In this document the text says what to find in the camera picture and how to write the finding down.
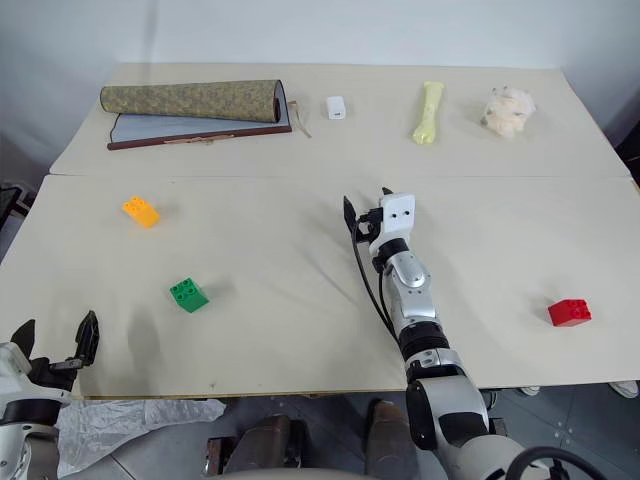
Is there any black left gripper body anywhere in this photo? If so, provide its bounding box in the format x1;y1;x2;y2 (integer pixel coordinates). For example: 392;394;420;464
28;354;84;397

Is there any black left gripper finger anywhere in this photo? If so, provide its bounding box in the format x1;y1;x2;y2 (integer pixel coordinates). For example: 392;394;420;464
8;318;38;359
73;309;102;370

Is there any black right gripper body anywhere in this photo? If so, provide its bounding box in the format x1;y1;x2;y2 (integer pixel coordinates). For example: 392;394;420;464
354;204;386;244

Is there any pale yellow bone toy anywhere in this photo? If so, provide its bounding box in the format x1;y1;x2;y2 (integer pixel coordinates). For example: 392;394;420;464
410;81;446;147

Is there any crumpled white plastic sheet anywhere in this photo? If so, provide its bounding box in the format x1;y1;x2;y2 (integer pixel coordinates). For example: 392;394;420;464
54;397;228;480

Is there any white power adapter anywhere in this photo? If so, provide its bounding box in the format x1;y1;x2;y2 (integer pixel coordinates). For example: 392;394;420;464
325;95;348;122

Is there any green toy brick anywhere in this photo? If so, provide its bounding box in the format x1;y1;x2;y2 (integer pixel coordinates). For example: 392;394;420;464
168;276;211;315

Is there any black chair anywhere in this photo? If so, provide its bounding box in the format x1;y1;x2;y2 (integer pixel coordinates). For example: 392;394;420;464
0;181;37;227

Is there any yellow toy brick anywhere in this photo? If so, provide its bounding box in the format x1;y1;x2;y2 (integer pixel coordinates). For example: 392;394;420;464
121;195;162;230

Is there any plush toy in clear bag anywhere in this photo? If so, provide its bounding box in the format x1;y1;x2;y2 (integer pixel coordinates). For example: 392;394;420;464
480;85;537;141

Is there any rolled olive hanging scroll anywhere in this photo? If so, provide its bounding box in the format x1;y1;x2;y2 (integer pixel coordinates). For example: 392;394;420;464
99;78;312;152

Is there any brown rounded shape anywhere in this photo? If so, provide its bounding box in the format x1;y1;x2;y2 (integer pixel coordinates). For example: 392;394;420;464
224;413;307;474

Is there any red toy brick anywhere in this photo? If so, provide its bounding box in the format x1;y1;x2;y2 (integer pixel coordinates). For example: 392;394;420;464
547;298;593;328

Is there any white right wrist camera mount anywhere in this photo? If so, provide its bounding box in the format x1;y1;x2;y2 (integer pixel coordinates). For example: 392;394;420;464
368;192;417;251

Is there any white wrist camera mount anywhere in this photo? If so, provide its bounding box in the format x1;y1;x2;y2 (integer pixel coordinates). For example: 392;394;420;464
368;192;417;251
0;341;74;407

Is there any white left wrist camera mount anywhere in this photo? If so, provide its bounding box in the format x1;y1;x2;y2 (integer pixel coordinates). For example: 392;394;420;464
0;341;74;407

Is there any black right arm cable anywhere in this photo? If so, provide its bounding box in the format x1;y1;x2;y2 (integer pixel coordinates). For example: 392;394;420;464
348;230;399;337

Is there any dark object at wall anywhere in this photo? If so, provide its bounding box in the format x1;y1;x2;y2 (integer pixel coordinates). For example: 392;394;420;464
616;124;640;190

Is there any black looped cable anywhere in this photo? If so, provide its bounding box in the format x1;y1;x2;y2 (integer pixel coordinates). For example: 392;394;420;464
507;446;610;480

